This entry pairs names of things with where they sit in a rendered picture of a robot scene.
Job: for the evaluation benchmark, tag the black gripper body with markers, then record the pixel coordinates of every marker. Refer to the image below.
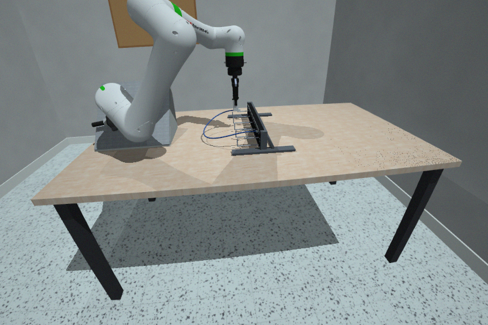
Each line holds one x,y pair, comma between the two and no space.
235,73

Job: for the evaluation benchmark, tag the black patch panel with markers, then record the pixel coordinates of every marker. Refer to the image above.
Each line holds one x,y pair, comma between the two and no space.
260,132

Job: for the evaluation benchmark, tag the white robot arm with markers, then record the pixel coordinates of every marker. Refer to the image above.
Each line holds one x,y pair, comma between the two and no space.
175,34

